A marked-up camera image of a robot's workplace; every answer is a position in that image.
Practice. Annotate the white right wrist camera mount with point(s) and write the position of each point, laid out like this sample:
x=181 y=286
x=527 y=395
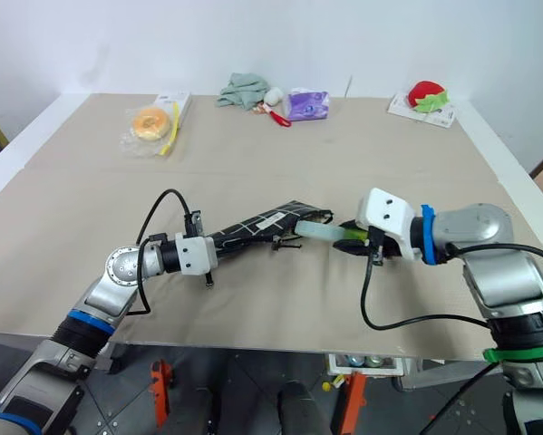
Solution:
x=384 y=213

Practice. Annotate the green highlighter with clear cap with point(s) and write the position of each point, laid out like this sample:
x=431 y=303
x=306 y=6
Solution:
x=318 y=231

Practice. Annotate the orange clamp stand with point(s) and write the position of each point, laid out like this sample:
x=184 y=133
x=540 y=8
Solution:
x=161 y=389
x=353 y=403

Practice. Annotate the pale green cloth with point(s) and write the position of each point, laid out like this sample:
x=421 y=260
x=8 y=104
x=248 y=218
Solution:
x=244 y=88

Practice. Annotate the beige table mat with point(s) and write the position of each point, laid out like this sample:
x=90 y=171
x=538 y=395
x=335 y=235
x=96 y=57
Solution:
x=271 y=163

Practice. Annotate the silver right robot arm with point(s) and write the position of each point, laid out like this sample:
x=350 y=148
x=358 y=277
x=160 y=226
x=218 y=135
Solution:
x=502 y=281

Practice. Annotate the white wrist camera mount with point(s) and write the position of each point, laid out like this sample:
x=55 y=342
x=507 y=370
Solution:
x=194 y=256
x=384 y=213

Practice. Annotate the white card right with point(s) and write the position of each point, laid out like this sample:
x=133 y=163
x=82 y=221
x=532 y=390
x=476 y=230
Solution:
x=441 y=117

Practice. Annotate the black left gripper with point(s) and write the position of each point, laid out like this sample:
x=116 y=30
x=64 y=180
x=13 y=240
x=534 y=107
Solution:
x=219 y=253

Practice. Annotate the orange bagel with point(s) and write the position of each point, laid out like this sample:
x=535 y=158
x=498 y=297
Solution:
x=151 y=121

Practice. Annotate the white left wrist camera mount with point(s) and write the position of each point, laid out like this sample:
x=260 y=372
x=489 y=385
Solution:
x=194 y=256

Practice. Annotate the white crate with cans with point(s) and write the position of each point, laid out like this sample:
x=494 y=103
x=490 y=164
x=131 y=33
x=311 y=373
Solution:
x=366 y=368

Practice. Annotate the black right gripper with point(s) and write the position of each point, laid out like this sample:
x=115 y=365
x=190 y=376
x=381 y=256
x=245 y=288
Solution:
x=391 y=248

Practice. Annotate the black white grid pouch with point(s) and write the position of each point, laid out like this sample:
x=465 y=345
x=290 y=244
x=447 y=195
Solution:
x=253 y=224

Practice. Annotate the small white round object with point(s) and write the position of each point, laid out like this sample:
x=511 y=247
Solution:
x=273 y=95

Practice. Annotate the small yellow object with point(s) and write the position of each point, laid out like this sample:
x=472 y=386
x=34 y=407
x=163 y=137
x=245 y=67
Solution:
x=327 y=386

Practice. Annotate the red plush fruit toy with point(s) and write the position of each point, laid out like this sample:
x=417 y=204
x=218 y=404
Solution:
x=425 y=93

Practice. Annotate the white flat carton box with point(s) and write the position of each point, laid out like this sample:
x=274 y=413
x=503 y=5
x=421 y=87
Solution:
x=178 y=97

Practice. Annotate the purple tissue pack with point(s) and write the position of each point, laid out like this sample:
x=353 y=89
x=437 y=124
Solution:
x=306 y=105

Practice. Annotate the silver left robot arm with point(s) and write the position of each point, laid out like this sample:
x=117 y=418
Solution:
x=117 y=290

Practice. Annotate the clear plastic zip bag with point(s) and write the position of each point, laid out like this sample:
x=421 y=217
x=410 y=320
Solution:
x=135 y=147

